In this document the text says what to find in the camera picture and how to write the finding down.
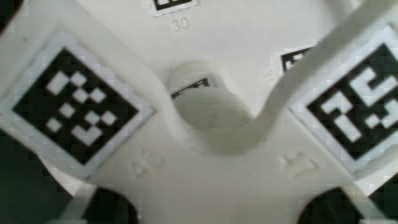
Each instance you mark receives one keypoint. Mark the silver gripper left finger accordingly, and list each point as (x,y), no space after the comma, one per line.
(98,207)

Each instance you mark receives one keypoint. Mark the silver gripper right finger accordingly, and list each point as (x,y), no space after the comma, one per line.
(341,207)

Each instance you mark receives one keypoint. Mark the white cross-shaped table base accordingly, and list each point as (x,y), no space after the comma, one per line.
(87,111)

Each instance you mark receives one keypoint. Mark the white round table top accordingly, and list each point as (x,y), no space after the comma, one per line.
(247,35)

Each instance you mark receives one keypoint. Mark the white table leg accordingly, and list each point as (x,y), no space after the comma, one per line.
(208,104)

